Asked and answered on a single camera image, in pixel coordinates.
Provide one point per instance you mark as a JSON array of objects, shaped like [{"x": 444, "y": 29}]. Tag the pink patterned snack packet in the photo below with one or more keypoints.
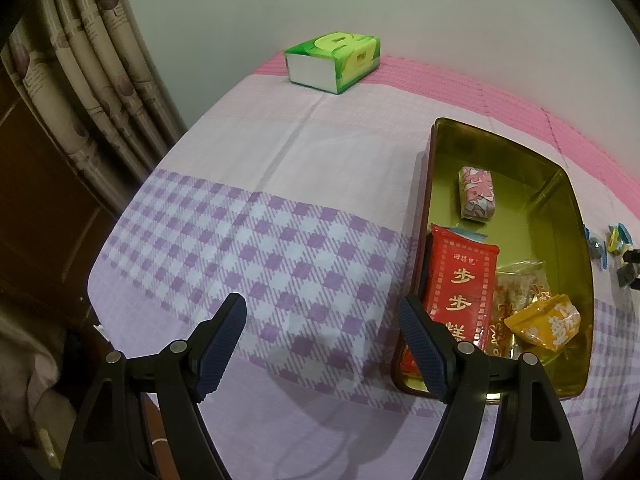
[{"x": 477, "y": 195}]

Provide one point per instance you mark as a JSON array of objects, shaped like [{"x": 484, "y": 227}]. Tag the clear orange cracker packet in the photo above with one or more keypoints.
[{"x": 517, "y": 285}]

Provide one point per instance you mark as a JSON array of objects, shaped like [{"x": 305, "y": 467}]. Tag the yellow candy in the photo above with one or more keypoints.
[{"x": 617, "y": 247}]

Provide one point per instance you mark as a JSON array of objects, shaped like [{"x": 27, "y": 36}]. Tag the blue candy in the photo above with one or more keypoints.
[{"x": 619, "y": 232}]

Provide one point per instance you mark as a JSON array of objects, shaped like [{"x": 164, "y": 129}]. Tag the grey foil snack packet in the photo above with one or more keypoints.
[{"x": 628, "y": 275}]

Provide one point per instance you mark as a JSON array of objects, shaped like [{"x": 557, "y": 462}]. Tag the small blue-ended foil candy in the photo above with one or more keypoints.
[{"x": 596, "y": 249}]

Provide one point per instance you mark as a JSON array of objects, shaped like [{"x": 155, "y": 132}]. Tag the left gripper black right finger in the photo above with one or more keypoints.
[{"x": 532, "y": 437}]

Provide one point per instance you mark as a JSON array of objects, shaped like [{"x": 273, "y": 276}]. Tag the beige patterned curtain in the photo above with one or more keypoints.
[{"x": 81, "y": 70}]

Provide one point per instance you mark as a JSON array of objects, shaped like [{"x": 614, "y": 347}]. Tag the dark wooden cabinet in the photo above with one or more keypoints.
[{"x": 52, "y": 227}]

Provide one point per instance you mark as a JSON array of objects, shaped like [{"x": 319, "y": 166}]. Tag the red snack packet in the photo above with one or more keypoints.
[{"x": 454, "y": 278}]

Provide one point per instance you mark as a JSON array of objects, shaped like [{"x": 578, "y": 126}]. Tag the green tissue pack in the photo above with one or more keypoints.
[{"x": 333, "y": 62}]

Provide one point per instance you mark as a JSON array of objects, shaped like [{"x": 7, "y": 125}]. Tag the yellow snack packet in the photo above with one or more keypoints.
[{"x": 549, "y": 324}]

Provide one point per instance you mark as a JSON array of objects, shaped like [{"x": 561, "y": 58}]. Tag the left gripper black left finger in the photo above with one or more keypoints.
[{"x": 110, "y": 440}]

